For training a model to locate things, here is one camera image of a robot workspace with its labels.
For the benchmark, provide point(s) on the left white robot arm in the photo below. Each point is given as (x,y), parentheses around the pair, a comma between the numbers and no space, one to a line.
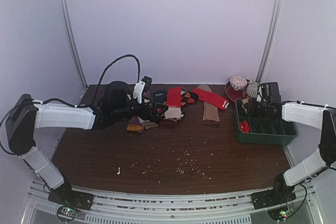
(117,104)

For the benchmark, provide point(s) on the left aluminium frame post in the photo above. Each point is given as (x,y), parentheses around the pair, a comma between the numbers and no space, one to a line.
(72,43)

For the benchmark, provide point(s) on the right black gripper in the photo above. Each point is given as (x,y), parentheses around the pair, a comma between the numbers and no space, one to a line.
(252,107)

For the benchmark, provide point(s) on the orange brown argyle sock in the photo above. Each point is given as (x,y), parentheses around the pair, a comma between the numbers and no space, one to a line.
(187,98)

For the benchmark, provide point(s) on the dark blue sock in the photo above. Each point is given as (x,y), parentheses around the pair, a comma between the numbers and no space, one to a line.
(159,96)

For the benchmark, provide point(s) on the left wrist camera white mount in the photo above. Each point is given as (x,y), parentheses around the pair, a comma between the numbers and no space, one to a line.
(138,91)

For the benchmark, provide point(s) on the grey striped cup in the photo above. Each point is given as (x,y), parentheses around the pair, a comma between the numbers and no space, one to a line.
(253,90)

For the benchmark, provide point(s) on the green divided organizer tray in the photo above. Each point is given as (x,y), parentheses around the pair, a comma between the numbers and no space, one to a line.
(263,130)

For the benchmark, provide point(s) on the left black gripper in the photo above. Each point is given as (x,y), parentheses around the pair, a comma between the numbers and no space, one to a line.
(153,116)

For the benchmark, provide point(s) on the aluminium frame post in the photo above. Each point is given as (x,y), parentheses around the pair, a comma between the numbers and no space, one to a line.
(270,41)
(72,43)

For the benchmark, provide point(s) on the red sock white cuff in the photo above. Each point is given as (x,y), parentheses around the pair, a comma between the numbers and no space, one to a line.
(212,98)

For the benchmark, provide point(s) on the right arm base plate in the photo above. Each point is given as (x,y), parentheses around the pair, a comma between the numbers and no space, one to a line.
(270,198)

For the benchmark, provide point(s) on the red round plate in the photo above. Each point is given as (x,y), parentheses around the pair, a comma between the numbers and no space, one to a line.
(234,95)

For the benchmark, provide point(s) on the red white zigzag sock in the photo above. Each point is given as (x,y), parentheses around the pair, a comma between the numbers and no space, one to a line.
(174,104)

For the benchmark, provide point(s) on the white red patterned bowl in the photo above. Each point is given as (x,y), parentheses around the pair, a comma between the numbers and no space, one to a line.
(238,82)

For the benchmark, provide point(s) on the brown beige argyle sock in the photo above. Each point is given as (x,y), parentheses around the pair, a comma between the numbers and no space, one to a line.
(245,103)

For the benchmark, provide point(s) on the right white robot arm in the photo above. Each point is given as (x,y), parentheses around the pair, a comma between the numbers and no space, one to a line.
(307,131)

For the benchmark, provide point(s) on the red snowflake sock pair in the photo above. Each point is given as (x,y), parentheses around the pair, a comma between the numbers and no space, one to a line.
(244,126)

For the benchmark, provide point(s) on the tan brown sock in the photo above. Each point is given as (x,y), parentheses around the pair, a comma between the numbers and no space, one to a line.
(210,115)

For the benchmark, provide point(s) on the white brown block sock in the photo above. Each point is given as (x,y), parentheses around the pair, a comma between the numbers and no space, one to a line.
(146,124)

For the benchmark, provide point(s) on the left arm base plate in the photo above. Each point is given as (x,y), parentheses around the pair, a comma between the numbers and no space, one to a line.
(72,199)

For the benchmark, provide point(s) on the purple orange striped sock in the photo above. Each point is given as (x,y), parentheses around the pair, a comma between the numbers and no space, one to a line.
(134,125)

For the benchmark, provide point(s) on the right aluminium frame post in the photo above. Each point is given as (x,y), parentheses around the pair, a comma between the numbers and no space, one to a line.
(270,41)

